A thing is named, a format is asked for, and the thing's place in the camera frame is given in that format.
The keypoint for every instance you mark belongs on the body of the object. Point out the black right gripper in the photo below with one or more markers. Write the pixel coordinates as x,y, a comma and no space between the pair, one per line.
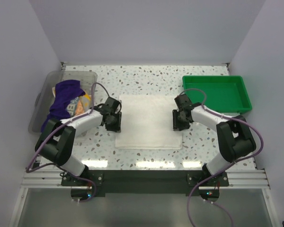
177,125

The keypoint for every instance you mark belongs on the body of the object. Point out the aluminium frame rail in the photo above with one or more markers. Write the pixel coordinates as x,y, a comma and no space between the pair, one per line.
238,179

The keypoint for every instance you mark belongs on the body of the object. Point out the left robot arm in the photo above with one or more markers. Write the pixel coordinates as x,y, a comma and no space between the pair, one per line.
56,141

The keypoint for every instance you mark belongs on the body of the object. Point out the white towel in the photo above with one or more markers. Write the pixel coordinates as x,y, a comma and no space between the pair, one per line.
147,123

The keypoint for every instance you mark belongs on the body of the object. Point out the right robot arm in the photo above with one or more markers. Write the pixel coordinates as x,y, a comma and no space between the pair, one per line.
235,139

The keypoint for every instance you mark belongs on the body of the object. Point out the purple towel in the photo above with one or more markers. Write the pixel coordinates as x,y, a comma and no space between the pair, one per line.
65,91

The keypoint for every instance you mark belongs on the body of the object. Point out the colourful patterned towel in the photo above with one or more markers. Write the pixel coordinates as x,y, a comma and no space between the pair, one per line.
78,105

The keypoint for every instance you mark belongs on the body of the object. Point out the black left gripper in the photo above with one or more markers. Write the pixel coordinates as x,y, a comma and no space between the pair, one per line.
117,126

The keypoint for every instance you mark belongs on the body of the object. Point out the clear grey plastic bin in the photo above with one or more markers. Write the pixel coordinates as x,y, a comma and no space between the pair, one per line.
46,98

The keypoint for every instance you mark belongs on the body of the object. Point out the green plastic tray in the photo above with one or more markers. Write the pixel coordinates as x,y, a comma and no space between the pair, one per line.
225,94

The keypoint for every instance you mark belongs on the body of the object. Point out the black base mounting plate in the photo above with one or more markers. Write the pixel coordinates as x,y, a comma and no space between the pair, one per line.
133,181

